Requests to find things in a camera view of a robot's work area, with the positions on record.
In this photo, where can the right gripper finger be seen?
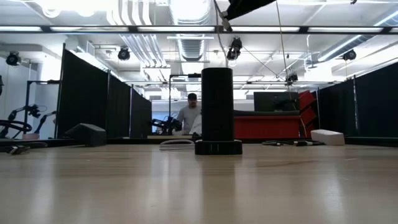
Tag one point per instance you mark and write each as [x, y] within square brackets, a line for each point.
[245, 7]

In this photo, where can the black tower power strip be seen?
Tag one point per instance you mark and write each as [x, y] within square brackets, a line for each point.
[217, 102]

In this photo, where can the white power strip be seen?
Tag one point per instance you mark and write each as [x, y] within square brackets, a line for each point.
[328, 137]

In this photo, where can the black charger block with label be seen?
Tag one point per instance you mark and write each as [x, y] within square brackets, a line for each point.
[87, 133]

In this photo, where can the background black robot arm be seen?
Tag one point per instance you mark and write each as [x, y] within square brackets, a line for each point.
[43, 119]
[18, 126]
[168, 124]

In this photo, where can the black ceiling spotlight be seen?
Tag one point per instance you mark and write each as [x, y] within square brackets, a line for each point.
[13, 58]
[234, 49]
[292, 78]
[123, 53]
[349, 55]

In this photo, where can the black monitor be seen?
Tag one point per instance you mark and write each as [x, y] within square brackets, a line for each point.
[273, 101]

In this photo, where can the red crate stack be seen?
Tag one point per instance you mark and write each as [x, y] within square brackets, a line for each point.
[306, 102]

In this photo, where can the red storage box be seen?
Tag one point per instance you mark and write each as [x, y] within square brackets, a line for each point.
[267, 126]

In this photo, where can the person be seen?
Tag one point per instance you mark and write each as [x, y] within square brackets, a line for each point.
[188, 116]

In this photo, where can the black partition curtain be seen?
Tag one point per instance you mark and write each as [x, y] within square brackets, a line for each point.
[141, 115]
[84, 99]
[119, 109]
[377, 102]
[337, 109]

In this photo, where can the background wooden table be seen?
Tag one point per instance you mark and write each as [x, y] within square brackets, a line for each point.
[169, 137]

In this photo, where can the pink bowl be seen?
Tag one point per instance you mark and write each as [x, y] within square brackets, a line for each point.
[31, 136]

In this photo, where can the silver ventilation duct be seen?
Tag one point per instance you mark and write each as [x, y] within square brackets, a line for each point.
[192, 46]

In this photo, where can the black background rig frame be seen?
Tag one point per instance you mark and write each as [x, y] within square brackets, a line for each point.
[27, 102]
[170, 99]

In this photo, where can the black aluminium table frame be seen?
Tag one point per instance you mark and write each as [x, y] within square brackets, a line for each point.
[124, 141]

